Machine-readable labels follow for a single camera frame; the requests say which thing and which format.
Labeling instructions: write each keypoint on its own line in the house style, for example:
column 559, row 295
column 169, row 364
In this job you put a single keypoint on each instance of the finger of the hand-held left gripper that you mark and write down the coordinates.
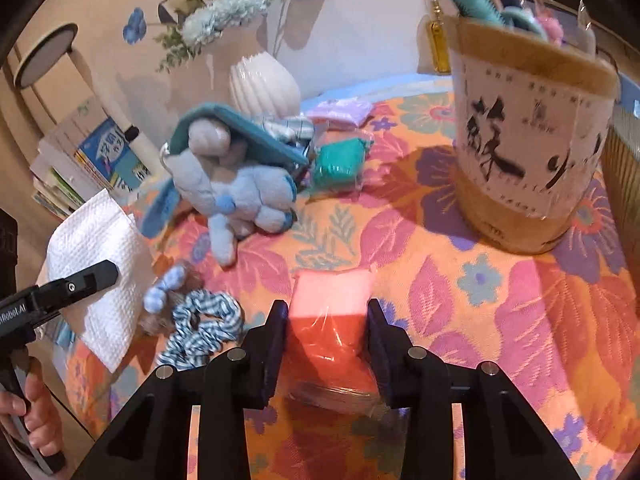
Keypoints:
column 80, row 282

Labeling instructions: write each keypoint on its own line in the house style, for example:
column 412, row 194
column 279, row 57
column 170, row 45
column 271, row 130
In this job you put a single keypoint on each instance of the green cloth packet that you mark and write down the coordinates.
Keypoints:
column 337, row 165

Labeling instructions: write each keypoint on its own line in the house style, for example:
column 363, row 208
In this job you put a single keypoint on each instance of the white printed mask packet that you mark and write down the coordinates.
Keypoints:
column 295, row 127

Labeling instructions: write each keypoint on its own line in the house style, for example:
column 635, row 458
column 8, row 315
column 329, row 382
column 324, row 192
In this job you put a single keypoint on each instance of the blue gingham scrunchie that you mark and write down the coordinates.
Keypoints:
column 227, row 310

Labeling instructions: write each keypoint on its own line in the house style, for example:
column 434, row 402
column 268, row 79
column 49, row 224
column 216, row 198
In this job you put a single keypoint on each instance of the brown fuzzy scrunchie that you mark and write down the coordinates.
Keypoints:
column 150, row 322

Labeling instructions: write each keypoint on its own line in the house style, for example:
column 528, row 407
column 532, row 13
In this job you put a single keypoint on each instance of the yellow perfume bottle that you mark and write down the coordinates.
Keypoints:
column 440, row 45

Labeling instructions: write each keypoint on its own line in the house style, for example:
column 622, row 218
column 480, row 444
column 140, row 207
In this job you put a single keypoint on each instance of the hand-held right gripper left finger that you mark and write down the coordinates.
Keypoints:
column 277, row 350

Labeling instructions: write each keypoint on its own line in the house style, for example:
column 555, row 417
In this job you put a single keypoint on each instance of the blue and white artificial flowers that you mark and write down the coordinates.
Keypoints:
column 225, row 10

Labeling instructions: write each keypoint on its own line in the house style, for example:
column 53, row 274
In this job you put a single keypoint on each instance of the purple packet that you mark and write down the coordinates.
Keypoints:
column 340, row 110

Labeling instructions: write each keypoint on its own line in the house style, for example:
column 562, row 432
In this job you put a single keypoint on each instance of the red cloth packet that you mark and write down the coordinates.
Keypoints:
column 325, row 320

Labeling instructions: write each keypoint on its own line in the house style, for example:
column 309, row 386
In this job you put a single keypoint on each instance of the person's left hand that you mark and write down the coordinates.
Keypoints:
column 40, row 425

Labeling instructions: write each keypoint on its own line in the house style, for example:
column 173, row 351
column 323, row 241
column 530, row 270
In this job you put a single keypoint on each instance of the wooden bucket with paper label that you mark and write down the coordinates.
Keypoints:
column 520, row 125

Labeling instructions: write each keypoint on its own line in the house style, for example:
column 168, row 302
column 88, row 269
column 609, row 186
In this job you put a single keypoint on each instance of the blue plush rabbit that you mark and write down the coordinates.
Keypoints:
column 245, row 190

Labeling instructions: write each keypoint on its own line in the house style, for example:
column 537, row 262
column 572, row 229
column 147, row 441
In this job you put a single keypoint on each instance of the pink hair clip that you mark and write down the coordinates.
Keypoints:
column 550, row 25

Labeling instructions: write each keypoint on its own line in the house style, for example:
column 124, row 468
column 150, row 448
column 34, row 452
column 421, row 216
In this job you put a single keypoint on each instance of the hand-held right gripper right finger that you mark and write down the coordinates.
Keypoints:
column 376, row 350

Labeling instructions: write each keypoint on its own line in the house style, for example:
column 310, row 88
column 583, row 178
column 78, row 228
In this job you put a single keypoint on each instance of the white paper towel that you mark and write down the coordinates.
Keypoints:
column 95, row 250

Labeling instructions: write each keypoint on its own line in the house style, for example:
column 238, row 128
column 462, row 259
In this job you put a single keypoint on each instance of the white ribbed vase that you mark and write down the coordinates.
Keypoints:
column 262, row 85

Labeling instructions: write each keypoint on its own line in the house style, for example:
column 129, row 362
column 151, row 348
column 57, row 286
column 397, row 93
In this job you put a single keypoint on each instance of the brown ribbed basket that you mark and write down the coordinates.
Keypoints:
column 622, row 185

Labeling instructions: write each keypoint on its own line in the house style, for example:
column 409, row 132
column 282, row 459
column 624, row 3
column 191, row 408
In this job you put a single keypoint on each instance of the floral tablecloth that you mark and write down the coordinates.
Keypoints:
column 450, row 310

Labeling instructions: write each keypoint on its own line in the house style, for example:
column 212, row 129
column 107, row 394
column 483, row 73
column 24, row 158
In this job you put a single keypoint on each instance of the stack of books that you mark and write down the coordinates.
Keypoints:
column 105, row 160

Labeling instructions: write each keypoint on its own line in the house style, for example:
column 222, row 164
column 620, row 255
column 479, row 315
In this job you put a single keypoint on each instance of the round stool with white legs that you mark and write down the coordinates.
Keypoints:
column 47, row 55

